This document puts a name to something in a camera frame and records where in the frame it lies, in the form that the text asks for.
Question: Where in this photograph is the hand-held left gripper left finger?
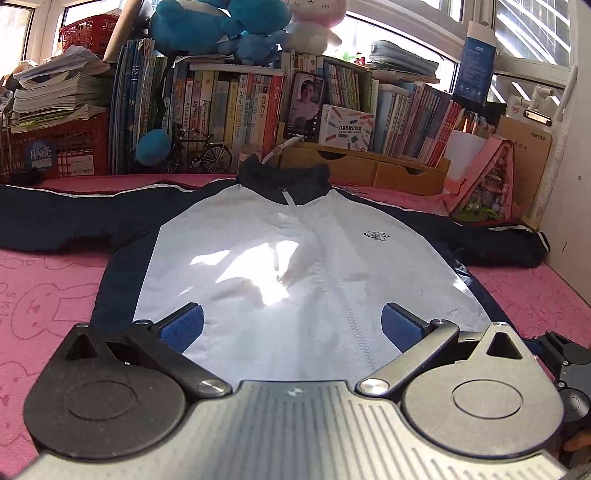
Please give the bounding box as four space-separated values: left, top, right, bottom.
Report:
53 302 234 401

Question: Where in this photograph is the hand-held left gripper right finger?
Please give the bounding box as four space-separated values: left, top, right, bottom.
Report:
355 302 539 398

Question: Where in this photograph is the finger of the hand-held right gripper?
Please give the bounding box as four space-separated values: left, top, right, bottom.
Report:
526 331 591 370

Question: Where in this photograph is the navy and white jacket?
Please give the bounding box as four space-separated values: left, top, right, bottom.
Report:
0 154 551 384

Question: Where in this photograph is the wooden desk organizer with drawers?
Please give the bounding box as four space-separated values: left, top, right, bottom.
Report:
277 142 452 197

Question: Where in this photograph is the pink triangular toy house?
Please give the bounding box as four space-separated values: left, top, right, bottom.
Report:
441 135 515 225

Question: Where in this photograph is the black model bicycle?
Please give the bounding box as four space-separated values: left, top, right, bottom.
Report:
161 122 233 175

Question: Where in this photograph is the blue plush ball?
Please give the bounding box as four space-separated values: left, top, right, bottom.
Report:
135 129 172 166

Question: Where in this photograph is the wooden clipboard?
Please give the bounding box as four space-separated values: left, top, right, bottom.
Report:
496 108 552 217

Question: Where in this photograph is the white paper sheet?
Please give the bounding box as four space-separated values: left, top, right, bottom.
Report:
445 130 491 160

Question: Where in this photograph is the row of thin red blue books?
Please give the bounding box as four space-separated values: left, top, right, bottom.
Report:
372 82 466 168

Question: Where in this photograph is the white label printer box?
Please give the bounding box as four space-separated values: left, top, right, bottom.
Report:
318 104 376 152

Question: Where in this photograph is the red plastic crate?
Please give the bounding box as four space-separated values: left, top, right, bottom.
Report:
0 112 112 183

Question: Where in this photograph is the row of thick children's books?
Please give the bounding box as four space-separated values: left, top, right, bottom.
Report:
110 39 287 175

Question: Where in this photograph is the black smartphone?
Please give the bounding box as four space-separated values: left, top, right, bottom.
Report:
283 71 326 144

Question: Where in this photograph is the row of green spined books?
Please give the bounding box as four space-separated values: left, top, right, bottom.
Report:
281 52 375 116

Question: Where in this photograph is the folded light blue cloth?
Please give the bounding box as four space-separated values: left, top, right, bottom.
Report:
368 40 439 84

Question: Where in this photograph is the stack of paper workbooks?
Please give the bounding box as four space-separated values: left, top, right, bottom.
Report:
9 46 112 134

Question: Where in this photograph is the blue paper carton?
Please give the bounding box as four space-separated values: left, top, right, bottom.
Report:
452 21 498 107

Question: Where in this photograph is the small red plastic basket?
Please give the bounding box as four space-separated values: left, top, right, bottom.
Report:
59 14 122 56

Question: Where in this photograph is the blue cat plush toy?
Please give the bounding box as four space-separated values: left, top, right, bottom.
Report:
217 0 294 65

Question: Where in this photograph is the pink white rabbit plush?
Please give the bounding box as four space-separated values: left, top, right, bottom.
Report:
281 0 348 56

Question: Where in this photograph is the white charging cable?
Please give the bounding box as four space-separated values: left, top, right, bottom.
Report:
261 134 303 166

